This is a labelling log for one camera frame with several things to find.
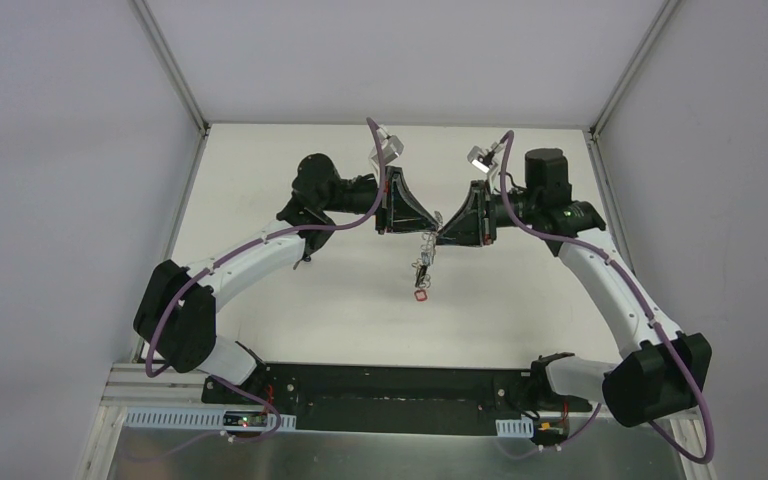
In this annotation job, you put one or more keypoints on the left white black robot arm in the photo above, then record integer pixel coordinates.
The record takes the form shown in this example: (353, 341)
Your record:
(177, 314)

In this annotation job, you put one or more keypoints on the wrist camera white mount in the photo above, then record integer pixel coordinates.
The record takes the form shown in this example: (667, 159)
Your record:
(386, 148)
(487, 160)

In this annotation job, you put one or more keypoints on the key with black tag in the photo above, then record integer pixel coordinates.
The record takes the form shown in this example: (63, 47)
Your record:
(299, 264)

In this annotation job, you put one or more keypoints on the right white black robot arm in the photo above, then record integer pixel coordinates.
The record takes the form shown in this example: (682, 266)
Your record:
(662, 369)

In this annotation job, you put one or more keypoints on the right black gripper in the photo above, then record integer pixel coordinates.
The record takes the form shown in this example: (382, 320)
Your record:
(489, 213)

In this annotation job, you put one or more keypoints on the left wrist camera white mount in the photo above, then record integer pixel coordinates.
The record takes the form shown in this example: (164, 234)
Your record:
(386, 148)

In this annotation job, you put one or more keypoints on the large metal keyring disc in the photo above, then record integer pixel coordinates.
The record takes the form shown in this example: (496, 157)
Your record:
(425, 261)

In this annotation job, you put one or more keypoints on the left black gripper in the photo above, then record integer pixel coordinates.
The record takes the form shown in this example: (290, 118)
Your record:
(383, 200)

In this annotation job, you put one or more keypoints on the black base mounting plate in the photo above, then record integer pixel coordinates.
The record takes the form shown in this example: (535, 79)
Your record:
(405, 400)

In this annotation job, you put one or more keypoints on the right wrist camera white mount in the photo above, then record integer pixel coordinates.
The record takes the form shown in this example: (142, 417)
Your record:
(487, 160)

